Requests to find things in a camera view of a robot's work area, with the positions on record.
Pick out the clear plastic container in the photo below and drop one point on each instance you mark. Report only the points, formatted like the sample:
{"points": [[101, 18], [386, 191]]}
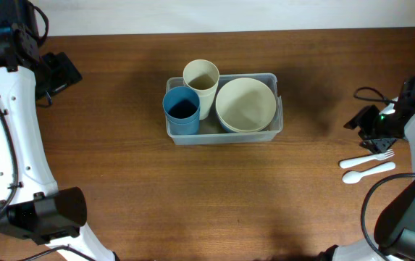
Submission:
{"points": [[211, 132]]}

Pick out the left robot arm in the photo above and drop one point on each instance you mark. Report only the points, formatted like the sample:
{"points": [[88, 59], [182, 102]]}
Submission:
{"points": [[32, 207]]}

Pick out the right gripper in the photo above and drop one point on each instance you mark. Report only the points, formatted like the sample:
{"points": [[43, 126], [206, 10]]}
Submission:
{"points": [[361, 119]]}

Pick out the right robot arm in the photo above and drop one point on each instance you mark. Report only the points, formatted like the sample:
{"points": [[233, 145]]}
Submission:
{"points": [[394, 233]]}

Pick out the blue cup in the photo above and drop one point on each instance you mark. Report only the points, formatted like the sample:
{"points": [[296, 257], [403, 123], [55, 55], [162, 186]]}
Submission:
{"points": [[181, 105], [190, 128]]}

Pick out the white plastic spoon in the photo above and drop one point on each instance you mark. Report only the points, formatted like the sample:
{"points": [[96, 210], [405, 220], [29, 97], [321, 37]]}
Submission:
{"points": [[353, 176]]}

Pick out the cream bowl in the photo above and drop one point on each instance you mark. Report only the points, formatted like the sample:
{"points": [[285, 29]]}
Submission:
{"points": [[247, 125], [245, 97]]}

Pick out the blue bowl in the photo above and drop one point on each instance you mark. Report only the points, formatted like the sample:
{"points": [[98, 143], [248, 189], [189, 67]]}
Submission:
{"points": [[226, 128]]}

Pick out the blue cup front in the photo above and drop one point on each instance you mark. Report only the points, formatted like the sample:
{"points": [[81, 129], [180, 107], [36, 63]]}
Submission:
{"points": [[181, 105]]}

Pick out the white plastic fork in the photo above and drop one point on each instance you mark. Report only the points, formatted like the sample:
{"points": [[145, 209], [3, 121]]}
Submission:
{"points": [[347, 163]]}

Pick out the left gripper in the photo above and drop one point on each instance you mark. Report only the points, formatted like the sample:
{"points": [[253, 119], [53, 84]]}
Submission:
{"points": [[67, 72]]}

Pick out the cream cup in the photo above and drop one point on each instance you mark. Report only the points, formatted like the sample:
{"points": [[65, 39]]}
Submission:
{"points": [[203, 77]]}

